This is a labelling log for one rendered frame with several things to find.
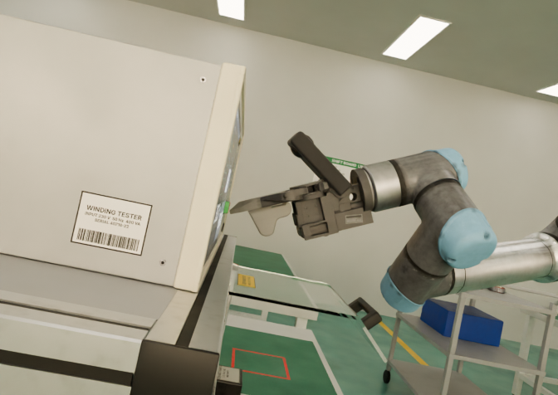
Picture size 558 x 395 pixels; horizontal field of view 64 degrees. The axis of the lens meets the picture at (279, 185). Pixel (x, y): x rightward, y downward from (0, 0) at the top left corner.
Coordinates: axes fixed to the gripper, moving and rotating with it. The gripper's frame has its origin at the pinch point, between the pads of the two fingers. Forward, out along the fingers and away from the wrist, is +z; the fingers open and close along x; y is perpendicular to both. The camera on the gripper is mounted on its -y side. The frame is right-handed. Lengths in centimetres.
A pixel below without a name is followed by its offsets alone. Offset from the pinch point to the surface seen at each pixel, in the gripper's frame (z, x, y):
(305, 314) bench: -17, 136, 60
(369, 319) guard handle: -16.7, 3.3, 23.1
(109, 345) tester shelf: 8.0, -42.3, 4.9
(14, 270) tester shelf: 16.9, -32.8, 0.1
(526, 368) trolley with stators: -140, 181, 136
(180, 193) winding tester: 4.0, -28.5, -3.0
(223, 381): 7.9, 0.7, 25.8
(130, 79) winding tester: 6.0, -28.5, -13.7
